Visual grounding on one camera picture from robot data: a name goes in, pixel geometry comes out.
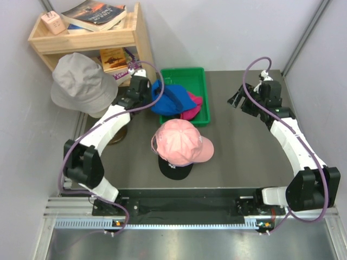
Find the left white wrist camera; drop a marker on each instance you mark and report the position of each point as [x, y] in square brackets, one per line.
[141, 72]

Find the blue cap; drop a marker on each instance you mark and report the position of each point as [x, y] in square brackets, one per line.
[174, 100]

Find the beige mannequin head stand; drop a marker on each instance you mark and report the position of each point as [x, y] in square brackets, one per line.
[119, 136]

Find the light pink cap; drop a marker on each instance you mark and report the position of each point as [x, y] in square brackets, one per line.
[180, 143]

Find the black baseball cap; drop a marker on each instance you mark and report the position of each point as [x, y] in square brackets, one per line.
[174, 172]

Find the green plastic bin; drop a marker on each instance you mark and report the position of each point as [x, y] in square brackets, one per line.
[193, 80]

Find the aluminium rail with cable duct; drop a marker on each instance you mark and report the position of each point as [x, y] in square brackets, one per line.
[90, 213]

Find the blue book under stack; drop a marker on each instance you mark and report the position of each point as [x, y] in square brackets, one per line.
[74, 29]

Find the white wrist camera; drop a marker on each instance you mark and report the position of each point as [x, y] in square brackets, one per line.
[141, 72]
[263, 76]

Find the pink power adapter cube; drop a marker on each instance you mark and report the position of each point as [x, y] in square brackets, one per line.
[53, 22]

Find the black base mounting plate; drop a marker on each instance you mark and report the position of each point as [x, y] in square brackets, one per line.
[184, 206]

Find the purple cover book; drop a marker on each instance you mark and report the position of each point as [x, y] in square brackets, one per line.
[132, 64]

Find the wooden shelf unit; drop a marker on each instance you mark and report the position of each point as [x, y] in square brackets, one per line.
[50, 48]

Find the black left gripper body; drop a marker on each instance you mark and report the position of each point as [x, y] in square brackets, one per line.
[146, 97]

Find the grey bucket hat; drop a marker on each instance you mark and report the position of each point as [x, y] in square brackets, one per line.
[80, 84]

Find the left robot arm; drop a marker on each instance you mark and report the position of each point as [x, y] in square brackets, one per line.
[82, 163]

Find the dark cover paperback book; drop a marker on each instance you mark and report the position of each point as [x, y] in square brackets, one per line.
[95, 16]

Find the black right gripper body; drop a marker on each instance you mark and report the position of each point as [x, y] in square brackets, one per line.
[249, 107]

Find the magenta cap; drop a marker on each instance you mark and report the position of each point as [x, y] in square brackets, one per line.
[191, 113]

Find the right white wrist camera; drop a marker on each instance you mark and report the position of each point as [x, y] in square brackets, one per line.
[263, 76]

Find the orange cover book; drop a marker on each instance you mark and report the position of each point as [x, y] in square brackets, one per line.
[113, 60]

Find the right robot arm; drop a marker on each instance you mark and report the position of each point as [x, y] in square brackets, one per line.
[314, 185]

